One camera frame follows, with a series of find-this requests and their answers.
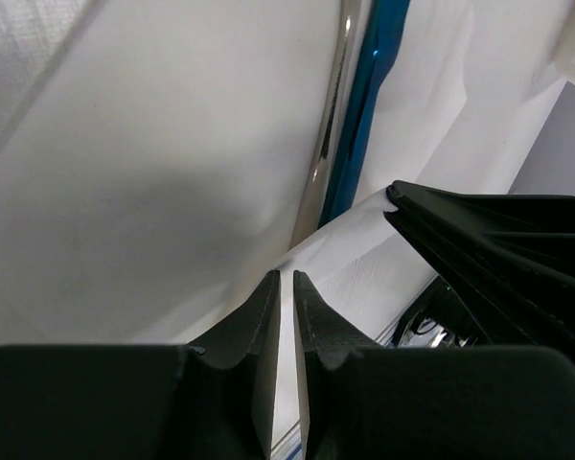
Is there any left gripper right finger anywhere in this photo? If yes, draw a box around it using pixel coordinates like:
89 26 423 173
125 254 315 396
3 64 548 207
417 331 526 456
293 271 575 459

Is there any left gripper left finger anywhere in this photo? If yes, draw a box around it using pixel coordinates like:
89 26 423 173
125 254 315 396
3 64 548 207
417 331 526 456
0 270 281 459

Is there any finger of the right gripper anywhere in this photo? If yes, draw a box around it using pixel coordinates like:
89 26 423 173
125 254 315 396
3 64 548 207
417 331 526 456
384 181 575 364

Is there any silver metal fork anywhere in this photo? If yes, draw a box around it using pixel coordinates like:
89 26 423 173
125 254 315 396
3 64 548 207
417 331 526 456
289 0 362 248

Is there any white paper napkin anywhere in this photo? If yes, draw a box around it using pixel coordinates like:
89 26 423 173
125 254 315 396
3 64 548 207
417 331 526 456
0 0 571 460

